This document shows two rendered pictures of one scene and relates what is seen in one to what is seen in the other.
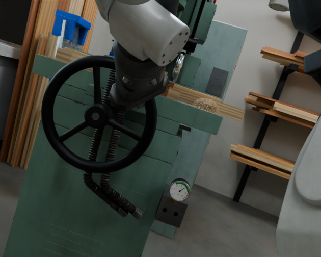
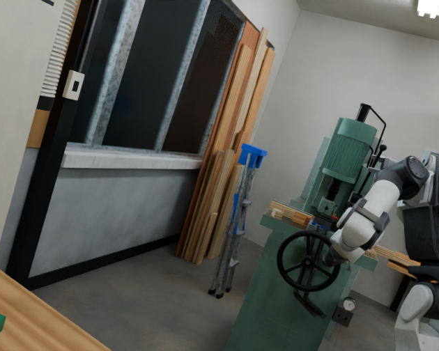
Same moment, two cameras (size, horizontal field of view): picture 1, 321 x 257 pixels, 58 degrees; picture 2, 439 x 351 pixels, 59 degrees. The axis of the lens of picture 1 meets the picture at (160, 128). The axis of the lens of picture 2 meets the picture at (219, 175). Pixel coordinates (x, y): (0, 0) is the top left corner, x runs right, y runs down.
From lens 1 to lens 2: 1.22 m
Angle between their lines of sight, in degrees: 11
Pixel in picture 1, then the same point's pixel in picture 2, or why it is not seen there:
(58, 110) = (274, 248)
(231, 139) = (389, 244)
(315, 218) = (405, 324)
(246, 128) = not seen: hidden behind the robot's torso
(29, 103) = (205, 208)
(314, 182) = (405, 313)
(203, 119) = (365, 261)
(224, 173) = (380, 278)
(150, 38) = (350, 256)
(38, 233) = (255, 321)
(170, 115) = not seen: hidden behind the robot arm
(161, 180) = (336, 296)
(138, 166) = not seen: hidden behind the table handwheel
